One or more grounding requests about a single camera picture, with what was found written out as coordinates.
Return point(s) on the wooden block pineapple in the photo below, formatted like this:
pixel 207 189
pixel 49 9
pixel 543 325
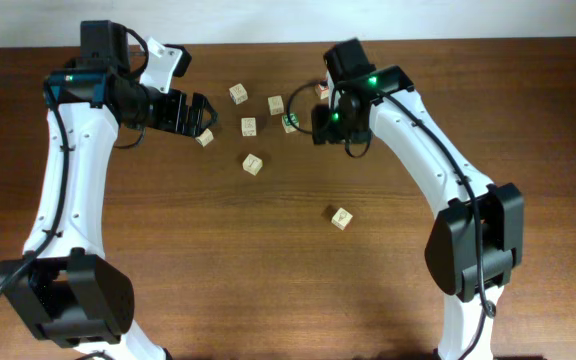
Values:
pixel 205 138

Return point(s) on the wooden block number five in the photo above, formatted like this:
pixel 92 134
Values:
pixel 248 127

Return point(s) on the wooden block letter K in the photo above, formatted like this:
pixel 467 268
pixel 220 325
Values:
pixel 238 93

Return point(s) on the plain wooden block centre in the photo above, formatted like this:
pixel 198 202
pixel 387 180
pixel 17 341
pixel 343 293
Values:
pixel 276 105

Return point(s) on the wooden block green N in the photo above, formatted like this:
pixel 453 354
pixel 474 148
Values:
pixel 290 122

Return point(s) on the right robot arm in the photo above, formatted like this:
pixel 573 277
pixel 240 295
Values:
pixel 477 237

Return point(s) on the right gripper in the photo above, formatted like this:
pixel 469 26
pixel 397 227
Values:
pixel 321 126

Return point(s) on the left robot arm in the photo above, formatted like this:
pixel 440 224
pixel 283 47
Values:
pixel 62 287

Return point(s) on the wooden block number four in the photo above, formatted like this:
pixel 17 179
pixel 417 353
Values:
pixel 252 164

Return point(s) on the wooden block red I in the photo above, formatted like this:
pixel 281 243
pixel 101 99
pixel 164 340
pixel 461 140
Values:
pixel 322 90

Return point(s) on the wooden block blue D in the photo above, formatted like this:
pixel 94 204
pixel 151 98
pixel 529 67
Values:
pixel 341 218

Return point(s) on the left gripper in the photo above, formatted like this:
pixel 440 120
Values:
pixel 192 126

